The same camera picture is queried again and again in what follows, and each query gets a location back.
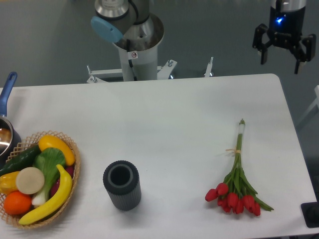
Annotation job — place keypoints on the purple red vegetable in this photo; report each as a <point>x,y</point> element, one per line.
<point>63,185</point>

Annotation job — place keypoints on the green bok choy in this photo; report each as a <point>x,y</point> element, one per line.
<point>46,162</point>

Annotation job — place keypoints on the black device at edge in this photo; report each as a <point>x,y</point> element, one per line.
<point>311,214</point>

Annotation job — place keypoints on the orange fruit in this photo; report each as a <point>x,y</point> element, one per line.
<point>17,203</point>

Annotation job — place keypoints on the blue handled saucepan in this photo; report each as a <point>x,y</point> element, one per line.
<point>9,138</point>

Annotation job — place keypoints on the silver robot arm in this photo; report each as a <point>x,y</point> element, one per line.
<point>130,26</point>

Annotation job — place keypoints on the yellow bell pepper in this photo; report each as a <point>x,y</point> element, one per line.
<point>8,183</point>

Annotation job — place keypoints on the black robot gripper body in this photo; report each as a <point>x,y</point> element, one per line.
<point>286,22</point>

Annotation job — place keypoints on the green cucumber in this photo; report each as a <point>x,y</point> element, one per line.
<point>23,160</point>

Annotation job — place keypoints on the yellow banana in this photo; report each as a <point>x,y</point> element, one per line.
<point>43,211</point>

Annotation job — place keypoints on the red tulip bouquet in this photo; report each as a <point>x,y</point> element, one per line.
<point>235,193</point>

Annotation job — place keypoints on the dark grey ribbed vase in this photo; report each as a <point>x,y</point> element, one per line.
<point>122,182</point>

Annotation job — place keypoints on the beige round disc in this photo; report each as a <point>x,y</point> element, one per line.
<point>30,180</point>

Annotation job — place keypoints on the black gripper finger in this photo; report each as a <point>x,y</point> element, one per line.
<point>305,51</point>
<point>258,42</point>

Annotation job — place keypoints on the white frame at right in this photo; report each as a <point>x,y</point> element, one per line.
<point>310,112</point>

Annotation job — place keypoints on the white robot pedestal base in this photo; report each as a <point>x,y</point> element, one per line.
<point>135,66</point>

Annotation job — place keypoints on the woven wicker basket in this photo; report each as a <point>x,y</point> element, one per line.
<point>24,145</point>

